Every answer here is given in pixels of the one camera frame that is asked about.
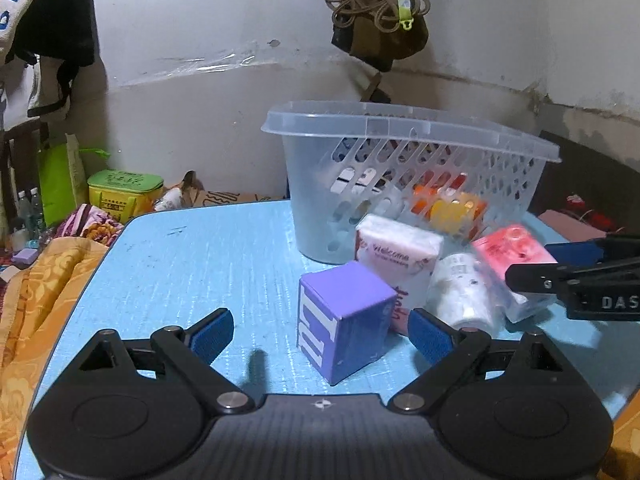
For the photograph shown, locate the cardboard piece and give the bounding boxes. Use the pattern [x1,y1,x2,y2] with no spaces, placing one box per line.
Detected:
[181,170,289,209]

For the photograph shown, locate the dark hanging clothing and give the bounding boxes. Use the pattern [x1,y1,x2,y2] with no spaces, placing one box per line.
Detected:
[0,0,99,117]

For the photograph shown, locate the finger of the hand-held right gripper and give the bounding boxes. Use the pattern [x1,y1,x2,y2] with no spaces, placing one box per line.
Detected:
[505,260,640,295]
[544,234,640,266]

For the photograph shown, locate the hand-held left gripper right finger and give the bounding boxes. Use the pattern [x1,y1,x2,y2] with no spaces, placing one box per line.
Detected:
[390,308,569,414]

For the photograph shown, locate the orange packet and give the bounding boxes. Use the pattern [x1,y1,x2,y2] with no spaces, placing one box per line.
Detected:
[411,185,488,226]

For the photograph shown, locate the purple box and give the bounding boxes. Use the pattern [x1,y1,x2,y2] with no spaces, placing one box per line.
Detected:
[297,260,399,387]

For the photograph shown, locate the red cloth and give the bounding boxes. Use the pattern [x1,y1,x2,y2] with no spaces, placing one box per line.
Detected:
[564,192,617,232]

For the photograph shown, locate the yellow packet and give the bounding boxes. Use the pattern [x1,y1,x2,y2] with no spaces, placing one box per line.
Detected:
[430,200,477,237]

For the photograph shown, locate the dark wooden furniture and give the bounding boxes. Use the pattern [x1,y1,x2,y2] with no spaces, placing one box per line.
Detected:
[529,130,640,242]

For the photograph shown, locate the clear plastic bottle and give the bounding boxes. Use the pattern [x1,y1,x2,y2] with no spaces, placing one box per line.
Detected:
[29,187,47,242]
[16,190,32,233]

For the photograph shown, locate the dark wooden frame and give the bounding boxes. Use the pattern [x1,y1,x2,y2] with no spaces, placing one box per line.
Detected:
[0,121,52,221]

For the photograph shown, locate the orange patterned blanket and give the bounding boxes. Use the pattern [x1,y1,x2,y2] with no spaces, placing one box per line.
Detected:
[0,235,126,480]

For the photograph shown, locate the clear plastic basket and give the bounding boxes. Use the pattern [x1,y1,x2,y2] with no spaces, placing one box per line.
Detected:
[260,101,562,266]

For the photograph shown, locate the white towel blue letters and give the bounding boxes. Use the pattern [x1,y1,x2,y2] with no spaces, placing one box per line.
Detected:
[0,0,57,58]

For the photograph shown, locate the white plastic bottle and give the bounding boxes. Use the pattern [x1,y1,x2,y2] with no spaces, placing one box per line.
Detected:
[427,252,503,333]

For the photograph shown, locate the pink plastic packet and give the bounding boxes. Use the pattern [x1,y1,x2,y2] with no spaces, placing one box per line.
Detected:
[471,224,560,323]

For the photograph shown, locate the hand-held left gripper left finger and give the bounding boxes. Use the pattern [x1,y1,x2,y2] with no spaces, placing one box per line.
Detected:
[69,308,252,417]

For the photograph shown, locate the maroon floral blanket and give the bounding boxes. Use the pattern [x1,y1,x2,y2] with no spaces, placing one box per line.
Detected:
[54,204,126,247]

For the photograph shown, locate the brown hanging bag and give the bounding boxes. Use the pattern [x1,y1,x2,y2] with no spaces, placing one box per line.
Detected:
[316,0,431,73]

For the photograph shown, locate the white box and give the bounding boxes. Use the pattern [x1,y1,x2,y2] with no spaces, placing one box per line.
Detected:
[330,164,403,222]

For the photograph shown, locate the green bag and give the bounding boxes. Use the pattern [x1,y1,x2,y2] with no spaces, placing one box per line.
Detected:
[39,134,110,227]

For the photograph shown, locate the white pink tissue pack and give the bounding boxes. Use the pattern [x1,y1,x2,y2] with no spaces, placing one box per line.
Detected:
[354,213,445,336]

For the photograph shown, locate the green tin box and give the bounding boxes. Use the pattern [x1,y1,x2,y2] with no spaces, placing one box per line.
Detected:
[87,169,165,222]

